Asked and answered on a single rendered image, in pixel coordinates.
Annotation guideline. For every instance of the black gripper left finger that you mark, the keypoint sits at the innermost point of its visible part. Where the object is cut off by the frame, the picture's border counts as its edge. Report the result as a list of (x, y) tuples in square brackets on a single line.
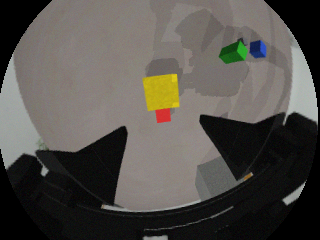
[(95, 168)]

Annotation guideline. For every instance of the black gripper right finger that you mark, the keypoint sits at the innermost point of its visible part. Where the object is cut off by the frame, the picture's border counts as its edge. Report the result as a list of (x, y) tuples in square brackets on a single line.
[(239, 143)]

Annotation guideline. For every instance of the yellow block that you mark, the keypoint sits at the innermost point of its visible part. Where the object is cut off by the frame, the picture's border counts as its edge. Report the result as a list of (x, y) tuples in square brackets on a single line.
[(161, 91)]

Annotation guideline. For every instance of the blue cube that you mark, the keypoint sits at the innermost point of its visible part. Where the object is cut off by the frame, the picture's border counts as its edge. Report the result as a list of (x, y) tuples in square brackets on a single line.
[(258, 49)]

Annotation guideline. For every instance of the green block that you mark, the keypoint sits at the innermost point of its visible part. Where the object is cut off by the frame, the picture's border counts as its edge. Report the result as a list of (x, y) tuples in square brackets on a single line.
[(237, 51), (223, 55)]

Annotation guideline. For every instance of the red block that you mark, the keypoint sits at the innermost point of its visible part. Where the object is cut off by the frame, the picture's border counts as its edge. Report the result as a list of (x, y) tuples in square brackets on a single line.
[(162, 115)]

